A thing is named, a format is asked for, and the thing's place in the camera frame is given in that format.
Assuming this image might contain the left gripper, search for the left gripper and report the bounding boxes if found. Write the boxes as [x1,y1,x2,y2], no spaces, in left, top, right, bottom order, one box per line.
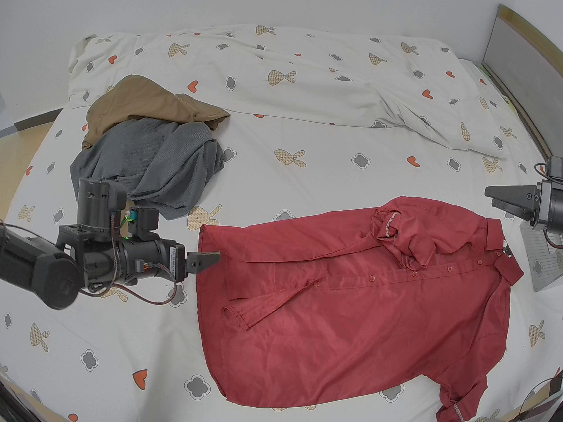
[117,237,221,286]

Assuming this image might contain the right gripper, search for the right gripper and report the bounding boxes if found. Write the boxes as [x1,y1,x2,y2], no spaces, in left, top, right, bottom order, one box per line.
[484,179,563,236]

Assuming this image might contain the red shirt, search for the red shirt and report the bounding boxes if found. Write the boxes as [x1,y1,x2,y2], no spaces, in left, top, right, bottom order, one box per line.
[196,196,525,422]

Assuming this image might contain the grey garment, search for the grey garment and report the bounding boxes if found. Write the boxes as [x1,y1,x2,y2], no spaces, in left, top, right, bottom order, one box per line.
[70,118,226,221]

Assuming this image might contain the bed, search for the bed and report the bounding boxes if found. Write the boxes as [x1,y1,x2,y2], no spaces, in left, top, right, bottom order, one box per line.
[0,5,563,422]

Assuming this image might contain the tan garment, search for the tan garment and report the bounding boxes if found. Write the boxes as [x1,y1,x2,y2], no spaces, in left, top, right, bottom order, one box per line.
[81,74,230,153]

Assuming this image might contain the cream printed quilt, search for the cream printed quilt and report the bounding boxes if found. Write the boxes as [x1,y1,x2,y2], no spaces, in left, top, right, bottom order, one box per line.
[67,25,513,159]

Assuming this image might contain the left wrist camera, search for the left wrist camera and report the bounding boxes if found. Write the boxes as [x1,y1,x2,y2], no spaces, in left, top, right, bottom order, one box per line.
[112,207,159,241]

